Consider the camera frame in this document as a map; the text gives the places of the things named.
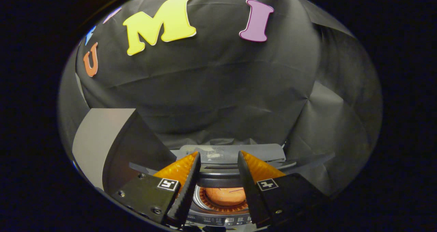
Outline dark washing machine lid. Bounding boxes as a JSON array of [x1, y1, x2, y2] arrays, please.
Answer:
[[170, 144, 298, 189]]

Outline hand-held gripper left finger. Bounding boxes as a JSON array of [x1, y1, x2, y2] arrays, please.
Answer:
[[112, 151, 201, 228]]

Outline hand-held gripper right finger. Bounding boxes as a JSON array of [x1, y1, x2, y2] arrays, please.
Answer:
[[238, 150, 329, 228]]

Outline black backdrop cloth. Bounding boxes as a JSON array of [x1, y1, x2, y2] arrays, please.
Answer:
[[57, 0, 383, 196]]

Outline orange polo shirt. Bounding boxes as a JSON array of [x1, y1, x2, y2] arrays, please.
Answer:
[[204, 187, 247, 207]]

